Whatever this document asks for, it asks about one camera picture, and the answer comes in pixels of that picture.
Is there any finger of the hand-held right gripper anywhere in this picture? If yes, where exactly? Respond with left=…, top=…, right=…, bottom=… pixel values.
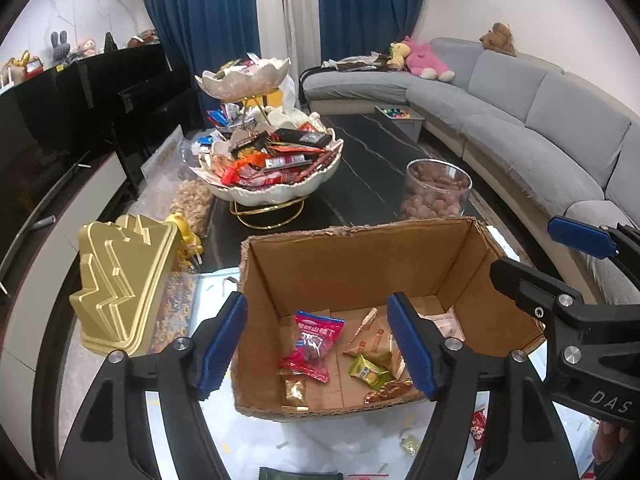
left=489, top=256, right=640, bottom=341
left=547, top=216, right=640, bottom=306

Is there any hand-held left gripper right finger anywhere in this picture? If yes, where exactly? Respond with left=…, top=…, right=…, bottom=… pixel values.
left=386, top=291, right=583, bottom=480

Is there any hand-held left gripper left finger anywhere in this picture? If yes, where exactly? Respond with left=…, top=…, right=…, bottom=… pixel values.
left=57, top=290, right=249, bottom=480

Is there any white pink snack packet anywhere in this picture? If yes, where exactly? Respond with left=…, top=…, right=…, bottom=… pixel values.
left=417, top=311, right=458, bottom=339

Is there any red gold snack packet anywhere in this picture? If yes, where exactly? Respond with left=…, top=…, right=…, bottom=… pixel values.
left=363, top=379, right=416, bottom=403

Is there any yellow-green snack packet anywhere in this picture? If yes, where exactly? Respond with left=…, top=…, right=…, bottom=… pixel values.
left=348, top=354, right=390, bottom=390

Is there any pink red snack packet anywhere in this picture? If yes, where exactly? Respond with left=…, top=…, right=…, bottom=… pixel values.
left=278, top=310, right=346, bottom=383

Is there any cardboard box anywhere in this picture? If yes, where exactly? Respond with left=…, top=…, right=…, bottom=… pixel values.
left=231, top=216, right=547, bottom=423

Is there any red patterned snack packet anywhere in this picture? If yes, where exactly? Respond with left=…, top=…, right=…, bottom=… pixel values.
left=467, top=407, right=488, bottom=448

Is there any dark green snack packet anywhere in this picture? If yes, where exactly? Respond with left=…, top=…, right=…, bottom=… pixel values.
left=257, top=466, right=343, bottom=480

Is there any person's right hand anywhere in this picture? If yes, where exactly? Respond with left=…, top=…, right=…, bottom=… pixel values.
left=592, top=419, right=633, bottom=466

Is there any yellow toy figure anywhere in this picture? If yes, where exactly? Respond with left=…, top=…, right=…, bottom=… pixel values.
left=167, top=212, right=205, bottom=273

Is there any gold lid candy container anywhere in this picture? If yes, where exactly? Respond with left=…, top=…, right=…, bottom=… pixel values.
left=69, top=214, right=201, bottom=358

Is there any clear jar of brown nuts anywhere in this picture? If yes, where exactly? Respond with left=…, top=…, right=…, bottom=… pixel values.
left=400, top=159, right=473, bottom=220

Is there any light blue patterned cloth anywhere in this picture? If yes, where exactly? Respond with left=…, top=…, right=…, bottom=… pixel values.
left=112, top=225, right=640, bottom=480

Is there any grey sectional sofa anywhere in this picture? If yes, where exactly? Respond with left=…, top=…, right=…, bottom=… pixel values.
left=299, top=37, right=640, bottom=306

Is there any clear bag of peanuts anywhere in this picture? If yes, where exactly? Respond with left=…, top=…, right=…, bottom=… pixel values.
left=170, top=180, right=216, bottom=236

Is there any tiered shell snack bowl stand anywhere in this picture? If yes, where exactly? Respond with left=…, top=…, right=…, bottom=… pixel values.
left=194, top=56, right=346, bottom=231

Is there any black marble coffee table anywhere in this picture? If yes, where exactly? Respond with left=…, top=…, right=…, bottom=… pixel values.
left=197, top=112, right=491, bottom=266

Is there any large pile of snack packets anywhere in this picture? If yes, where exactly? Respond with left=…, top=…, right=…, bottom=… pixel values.
left=202, top=127, right=343, bottom=188

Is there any white television cabinet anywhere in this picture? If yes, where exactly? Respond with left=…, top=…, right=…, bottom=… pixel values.
left=0, top=152, right=131, bottom=461

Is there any grey storage bin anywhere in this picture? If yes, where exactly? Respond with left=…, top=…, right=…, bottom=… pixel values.
left=374, top=105, right=426, bottom=141

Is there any blue white snack packet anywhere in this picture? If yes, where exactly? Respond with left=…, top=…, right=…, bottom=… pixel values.
left=192, top=130, right=221, bottom=156

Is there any brown plush bear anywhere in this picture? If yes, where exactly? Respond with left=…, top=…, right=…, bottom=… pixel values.
left=479, top=22, right=518, bottom=57

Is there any pink plush toy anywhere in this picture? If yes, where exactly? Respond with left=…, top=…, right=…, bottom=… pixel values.
left=405, top=36, right=456, bottom=83

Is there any yellow plush toy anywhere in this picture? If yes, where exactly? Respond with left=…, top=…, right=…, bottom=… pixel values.
left=386, top=42, right=408, bottom=71

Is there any white plastic bag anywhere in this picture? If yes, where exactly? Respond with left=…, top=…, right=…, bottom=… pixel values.
left=279, top=74, right=301, bottom=111

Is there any black television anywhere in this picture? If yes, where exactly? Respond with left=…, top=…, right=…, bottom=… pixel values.
left=0, top=80, right=116, bottom=261

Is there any small pile of snack packets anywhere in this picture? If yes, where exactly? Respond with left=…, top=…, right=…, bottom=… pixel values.
left=217, top=52, right=273, bottom=78

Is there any dark cloth heap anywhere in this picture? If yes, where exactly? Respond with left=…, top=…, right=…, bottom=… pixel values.
left=322, top=52, right=390, bottom=72

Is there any blue curtain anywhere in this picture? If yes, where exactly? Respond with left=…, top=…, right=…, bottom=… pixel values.
left=136, top=0, right=261, bottom=128
left=317, top=0, right=433, bottom=61

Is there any brown plush heap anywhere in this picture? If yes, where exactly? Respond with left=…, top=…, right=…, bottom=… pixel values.
left=126, top=27, right=160, bottom=48

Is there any white sheer curtain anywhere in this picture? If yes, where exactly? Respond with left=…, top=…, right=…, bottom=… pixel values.
left=254, top=0, right=321, bottom=111

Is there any grey rabbit plush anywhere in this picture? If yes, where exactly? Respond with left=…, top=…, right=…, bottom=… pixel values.
left=50, top=31, right=72, bottom=65

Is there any red white toy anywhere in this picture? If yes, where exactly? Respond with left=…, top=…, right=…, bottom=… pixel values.
left=0, top=51, right=46, bottom=86

